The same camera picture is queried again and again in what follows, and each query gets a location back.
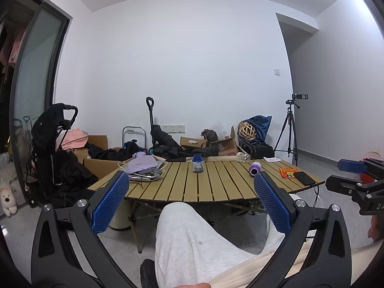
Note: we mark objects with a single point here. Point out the purple bottle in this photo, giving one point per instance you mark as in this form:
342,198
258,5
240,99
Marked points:
255,168

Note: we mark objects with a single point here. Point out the person's grey trousers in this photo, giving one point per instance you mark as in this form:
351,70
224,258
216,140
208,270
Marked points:
192,240

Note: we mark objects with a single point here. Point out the orange snack packet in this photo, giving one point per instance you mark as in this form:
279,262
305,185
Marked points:
287,172

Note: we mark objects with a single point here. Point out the cream garment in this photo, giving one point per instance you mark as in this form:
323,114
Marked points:
300,264

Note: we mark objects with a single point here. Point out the person's right hand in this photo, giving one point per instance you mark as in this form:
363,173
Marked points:
377,229

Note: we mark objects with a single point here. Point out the white wall switch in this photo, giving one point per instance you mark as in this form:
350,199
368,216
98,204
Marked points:
277,71

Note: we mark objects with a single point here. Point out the flat cardboard box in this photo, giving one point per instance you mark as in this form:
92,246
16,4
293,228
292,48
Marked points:
192,142

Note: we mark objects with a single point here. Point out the black tripod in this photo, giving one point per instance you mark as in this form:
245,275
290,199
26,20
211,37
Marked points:
288,132

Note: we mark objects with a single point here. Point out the frosted glass sliding door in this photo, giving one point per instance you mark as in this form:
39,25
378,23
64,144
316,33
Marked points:
33,81

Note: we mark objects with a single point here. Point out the purple pouch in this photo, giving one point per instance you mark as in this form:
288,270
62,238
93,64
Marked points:
141,165

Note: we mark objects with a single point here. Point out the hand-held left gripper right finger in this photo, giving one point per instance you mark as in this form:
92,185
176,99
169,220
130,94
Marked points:
273,204

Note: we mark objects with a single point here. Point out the white plush toy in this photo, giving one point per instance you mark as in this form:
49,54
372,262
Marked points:
8,201

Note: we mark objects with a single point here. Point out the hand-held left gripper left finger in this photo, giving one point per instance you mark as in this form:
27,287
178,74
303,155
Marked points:
110,204

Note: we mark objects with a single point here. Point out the woven bamboo ball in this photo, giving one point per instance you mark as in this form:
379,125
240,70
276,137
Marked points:
247,130

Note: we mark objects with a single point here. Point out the metal tray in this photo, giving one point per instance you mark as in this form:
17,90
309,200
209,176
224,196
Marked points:
147,175

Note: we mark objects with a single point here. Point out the black jacket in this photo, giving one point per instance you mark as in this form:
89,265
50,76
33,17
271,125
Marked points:
171,150

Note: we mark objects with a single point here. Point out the clear plastic bottle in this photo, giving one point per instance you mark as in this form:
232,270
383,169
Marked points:
243,157

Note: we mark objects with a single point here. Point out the brown patterned bag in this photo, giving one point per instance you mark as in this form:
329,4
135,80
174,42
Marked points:
210,135

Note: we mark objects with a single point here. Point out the black phone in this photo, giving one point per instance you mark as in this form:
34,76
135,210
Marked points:
304,178

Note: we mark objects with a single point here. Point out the dark blue jar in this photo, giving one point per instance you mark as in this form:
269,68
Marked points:
197,163

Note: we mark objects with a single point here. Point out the large cardboard box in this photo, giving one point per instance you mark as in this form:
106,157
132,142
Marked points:
99,162

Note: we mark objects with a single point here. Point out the black stroller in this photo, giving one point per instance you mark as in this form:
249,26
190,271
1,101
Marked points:
51,159

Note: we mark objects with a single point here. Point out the blue bag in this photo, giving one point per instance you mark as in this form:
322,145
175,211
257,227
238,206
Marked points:
261,126

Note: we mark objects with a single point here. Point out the black clothing pile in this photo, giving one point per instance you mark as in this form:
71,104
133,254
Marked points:
115,153

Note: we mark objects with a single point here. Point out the cream waste bin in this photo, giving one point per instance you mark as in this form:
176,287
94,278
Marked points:
120,219

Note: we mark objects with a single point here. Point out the pink cloth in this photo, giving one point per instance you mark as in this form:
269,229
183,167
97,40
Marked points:
75,139

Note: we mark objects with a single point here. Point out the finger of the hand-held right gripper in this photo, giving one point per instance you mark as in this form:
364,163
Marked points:
342,183
351,166

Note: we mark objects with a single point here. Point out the black video camera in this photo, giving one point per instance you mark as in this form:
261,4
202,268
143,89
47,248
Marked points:
300,97

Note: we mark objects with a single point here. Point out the wooden slat folding table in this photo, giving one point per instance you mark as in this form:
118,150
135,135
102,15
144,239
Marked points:
210,186

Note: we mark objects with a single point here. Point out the metal chair frame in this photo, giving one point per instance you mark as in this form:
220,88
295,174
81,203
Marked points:
134,133

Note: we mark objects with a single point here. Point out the hanging pink clothes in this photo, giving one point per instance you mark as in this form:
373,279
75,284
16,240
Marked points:
12,48

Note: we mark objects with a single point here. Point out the open cardboard box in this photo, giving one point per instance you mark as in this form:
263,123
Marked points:
226,145

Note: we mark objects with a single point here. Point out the red bucket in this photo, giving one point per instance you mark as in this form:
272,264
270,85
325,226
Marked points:
368,171

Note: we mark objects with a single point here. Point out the white wall outlets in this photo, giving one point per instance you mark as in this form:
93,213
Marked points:
174,128

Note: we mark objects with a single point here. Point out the black shoe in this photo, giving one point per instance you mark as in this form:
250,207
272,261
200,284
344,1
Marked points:
148,273

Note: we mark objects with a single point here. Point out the white paper sheet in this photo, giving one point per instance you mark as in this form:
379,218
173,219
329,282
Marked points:
272,159

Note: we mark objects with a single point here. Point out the black case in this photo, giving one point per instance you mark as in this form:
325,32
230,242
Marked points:
258,150

